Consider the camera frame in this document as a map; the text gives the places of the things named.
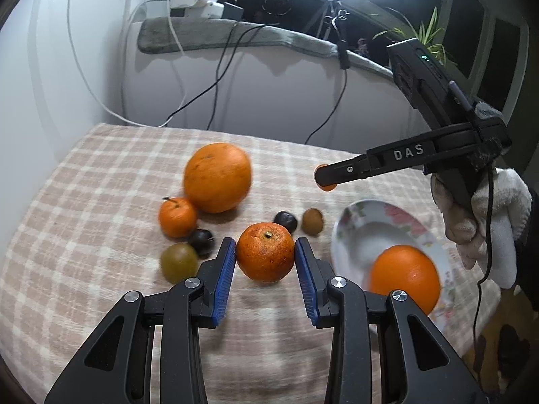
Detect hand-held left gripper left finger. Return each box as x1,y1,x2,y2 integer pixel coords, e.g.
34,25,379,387
44,238,237,404

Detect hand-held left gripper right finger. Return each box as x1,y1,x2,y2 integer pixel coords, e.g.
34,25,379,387
295,238,491,404

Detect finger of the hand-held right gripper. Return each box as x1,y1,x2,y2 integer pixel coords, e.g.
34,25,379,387
314,154,370,188

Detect tiny orange kumquat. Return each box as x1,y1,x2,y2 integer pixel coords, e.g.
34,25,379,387
318,163,338,190

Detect dark plum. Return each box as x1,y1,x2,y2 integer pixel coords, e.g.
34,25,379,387
273,211,299,234
188,229,215,257

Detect dark speckled orange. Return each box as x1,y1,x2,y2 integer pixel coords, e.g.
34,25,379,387
236,222,295,284

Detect white floral plate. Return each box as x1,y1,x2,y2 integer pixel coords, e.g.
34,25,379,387
331,200,454,329

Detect small tangerine with stem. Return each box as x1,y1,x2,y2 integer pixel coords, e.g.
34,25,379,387
158,196,198,239

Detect large orange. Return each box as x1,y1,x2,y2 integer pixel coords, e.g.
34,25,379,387
183,143,253,214

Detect smooth medium orange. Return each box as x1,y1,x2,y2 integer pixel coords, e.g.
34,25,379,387
370,245,441,316

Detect person's right hand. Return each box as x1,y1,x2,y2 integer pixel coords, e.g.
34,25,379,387
430,167,532,289

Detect potted spider plant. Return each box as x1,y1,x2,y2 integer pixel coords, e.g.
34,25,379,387
373,6,457,68

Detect brown kiwi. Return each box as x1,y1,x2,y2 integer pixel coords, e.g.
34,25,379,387
301,208,325,236
159,243,200,284

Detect beige checked blanket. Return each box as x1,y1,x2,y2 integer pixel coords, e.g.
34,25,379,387
0,123,502,404

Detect black power adapter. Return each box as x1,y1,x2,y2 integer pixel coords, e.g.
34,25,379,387
221,2,245,22

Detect grey sill mat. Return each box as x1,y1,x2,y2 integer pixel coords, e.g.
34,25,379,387
138,17,399,80

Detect ring light cable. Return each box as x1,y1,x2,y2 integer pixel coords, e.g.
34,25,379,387
304,66,348,144

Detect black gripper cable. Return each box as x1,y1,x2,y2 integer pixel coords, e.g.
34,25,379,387
472,164,498,388

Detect thick white cable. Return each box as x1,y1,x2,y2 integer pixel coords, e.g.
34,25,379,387
95,0,188,129

